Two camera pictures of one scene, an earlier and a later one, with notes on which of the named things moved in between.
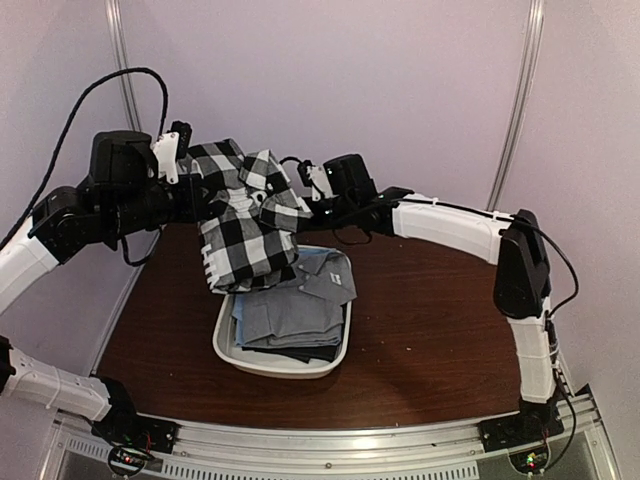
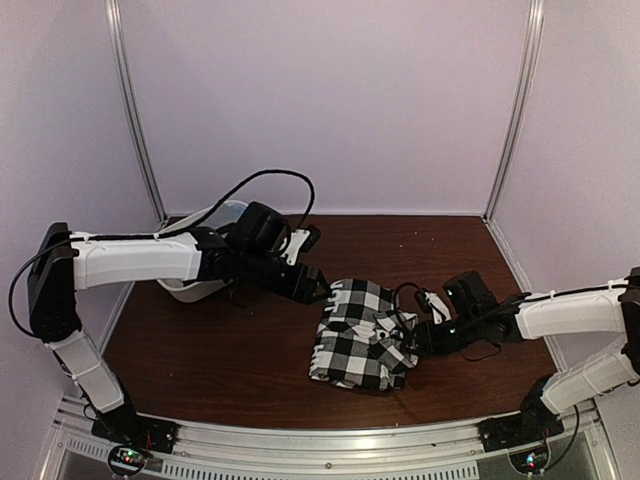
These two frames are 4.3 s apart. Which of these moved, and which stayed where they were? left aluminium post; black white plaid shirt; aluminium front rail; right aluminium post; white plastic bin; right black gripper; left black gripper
Moved: right black gripper; black white plaid shirt; left black gripper; white plastic bin
Stayed: aluminium front rail; right aluminium post; left aluminium post
